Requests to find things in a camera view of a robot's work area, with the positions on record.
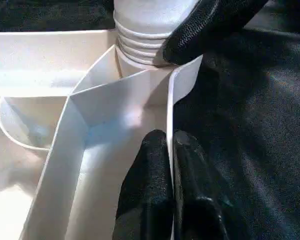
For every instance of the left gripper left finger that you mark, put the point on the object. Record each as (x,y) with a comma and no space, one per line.
(150,180)

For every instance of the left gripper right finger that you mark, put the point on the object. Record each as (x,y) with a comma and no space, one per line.
(197,190)

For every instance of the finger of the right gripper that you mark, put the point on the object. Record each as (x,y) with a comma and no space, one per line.
(202,32)

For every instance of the white plastic table leg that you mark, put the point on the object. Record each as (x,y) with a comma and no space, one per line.
(145,25)

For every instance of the white plastic table top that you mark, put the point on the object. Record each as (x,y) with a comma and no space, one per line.
(52,150)

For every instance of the black table mat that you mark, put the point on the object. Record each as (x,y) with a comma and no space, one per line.
(252,137)

